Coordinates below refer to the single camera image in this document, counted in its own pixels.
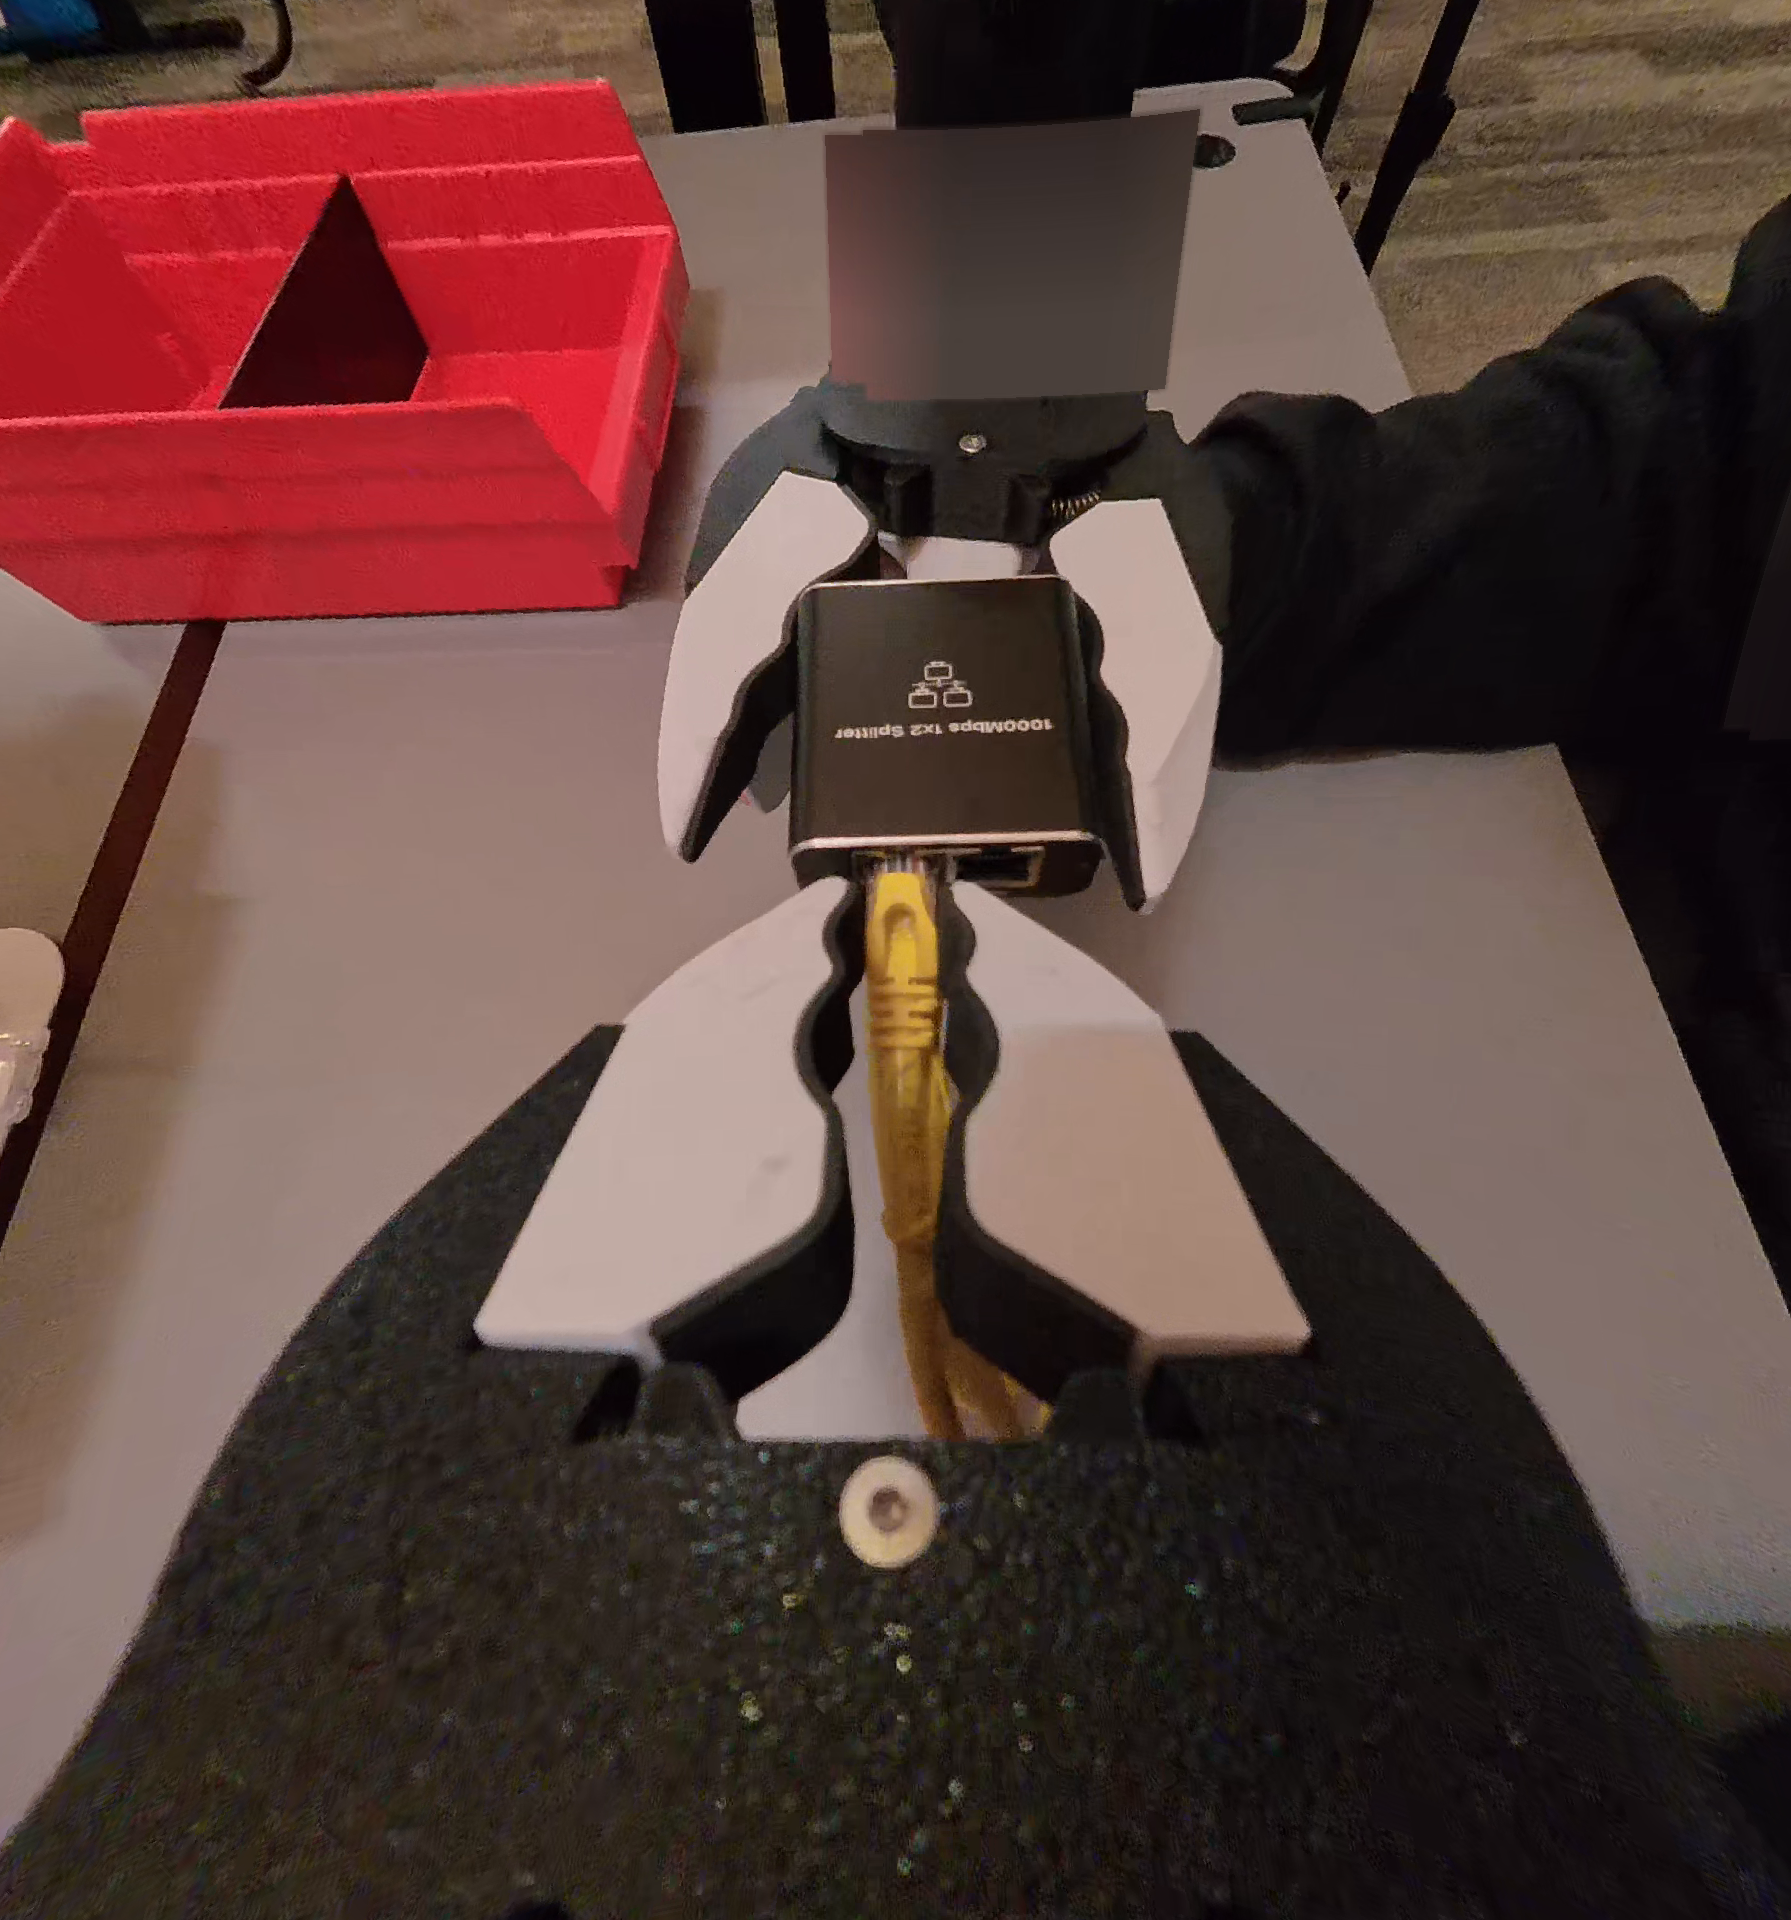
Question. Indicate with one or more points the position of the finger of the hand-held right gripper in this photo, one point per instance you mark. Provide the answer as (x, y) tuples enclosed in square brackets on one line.
[(730, 630), (1165, 644)]

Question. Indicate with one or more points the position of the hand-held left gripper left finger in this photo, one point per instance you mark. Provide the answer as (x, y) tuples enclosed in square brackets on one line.
[(654, 1171)]

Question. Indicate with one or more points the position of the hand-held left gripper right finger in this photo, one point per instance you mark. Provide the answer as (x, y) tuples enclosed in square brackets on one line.
[(1121, 1185)]

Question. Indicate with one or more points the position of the black ethernet splitter box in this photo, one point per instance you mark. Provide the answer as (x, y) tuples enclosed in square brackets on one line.
[(939, 675)]

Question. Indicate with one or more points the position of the person's right forearm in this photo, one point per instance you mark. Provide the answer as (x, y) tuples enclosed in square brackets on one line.
[(1466, 538)]

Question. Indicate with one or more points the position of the red plastic bin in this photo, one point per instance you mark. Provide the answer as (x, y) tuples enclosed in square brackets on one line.
[(384, 511)]

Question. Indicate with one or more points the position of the black stand legs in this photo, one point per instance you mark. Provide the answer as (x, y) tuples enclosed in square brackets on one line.
[(1415, 105)]

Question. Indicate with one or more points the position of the person's black clothed body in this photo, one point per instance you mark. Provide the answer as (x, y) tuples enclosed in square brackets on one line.
[(1733, 1052)]

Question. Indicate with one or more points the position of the blue object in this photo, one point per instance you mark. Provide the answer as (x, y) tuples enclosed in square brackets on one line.
[(10, 25)]

